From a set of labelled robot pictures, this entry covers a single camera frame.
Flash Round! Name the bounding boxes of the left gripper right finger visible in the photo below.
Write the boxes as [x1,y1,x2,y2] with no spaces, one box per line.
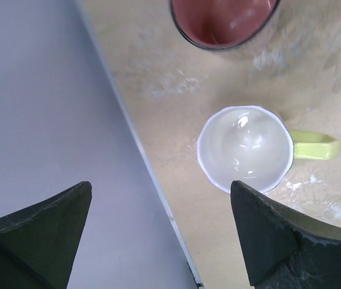
[230,181,341,288]

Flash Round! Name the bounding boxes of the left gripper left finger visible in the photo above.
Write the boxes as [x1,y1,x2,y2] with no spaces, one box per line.
[0,181,92,288]

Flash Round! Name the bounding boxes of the green faceted mug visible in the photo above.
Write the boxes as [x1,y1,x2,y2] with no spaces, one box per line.
[196,105,340,193]

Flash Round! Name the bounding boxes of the pink floral mug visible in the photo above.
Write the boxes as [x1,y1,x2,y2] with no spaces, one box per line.
[169,0,281,52]

